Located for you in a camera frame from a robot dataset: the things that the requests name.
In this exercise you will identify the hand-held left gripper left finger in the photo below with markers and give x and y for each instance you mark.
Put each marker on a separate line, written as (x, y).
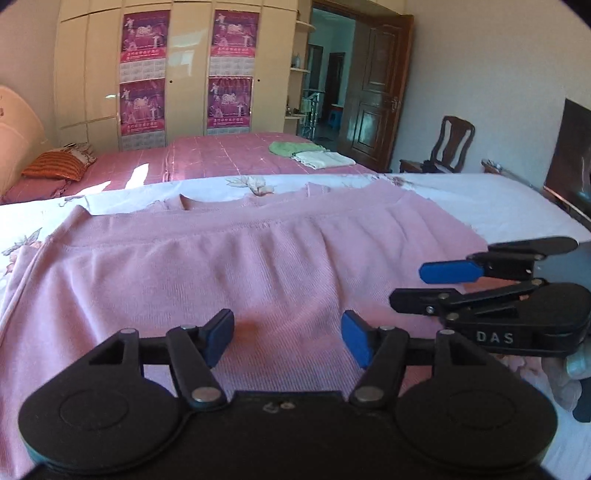
(219, 336)

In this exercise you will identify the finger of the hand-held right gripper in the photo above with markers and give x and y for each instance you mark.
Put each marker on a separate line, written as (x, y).
(450, 271)
(415, 299)

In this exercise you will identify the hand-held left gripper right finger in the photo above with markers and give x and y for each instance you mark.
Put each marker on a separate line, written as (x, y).
(356, 339)

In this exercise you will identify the pink long-sleeved sweater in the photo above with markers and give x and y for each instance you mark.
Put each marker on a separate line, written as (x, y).
(277, 277)

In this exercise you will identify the person's right hand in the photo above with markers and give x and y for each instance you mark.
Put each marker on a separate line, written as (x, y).
(565, 376)

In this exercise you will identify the wooden bed footboard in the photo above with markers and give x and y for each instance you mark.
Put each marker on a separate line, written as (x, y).
(531, 184)

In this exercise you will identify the dark wooden chair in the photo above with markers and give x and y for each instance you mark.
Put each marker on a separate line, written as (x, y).
(450, 143)

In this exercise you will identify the black television screen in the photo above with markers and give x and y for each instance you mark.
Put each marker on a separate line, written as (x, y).
(570, 157)

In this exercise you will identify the white folded cloth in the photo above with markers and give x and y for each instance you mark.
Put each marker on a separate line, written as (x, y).
(323, 159)

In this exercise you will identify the pink checked bed cover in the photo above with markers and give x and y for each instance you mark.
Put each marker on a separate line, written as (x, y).
(217, 154)

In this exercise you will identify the brown wooden door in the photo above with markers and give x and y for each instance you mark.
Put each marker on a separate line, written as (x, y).
(376, 92)

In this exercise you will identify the green folded cloth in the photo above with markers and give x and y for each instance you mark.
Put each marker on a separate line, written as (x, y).
(291, 147)

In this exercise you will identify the metal stair railing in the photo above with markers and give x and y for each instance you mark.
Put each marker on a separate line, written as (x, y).
(311, 113)

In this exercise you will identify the orange striped pillow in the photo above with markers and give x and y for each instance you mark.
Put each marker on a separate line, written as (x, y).
(55, 165)

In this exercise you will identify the cream corner shelf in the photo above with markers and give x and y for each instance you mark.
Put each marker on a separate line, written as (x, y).
(298, 69)

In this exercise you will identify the cream wooden headboard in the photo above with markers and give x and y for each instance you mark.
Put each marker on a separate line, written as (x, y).
(16, 134)

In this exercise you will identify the cream wardrobe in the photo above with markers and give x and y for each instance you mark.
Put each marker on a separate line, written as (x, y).
(87, 69)

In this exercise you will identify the purple wall poster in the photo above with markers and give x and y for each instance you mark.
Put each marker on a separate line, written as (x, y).
(234, 37)
(145, 39)
(142, 108)
(229, 101)

